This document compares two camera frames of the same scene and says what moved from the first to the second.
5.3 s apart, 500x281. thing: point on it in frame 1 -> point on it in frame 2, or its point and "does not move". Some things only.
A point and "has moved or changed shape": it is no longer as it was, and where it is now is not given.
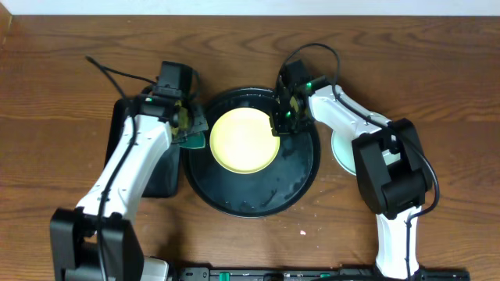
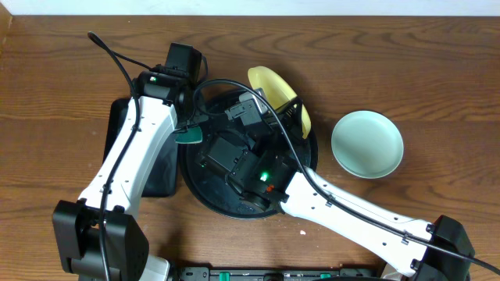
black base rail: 316,274 does not move
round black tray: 280,186 does not move
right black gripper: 277,127 -> 279,132
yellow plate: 242,142 has moved or changed shape
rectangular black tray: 165,183 does not move
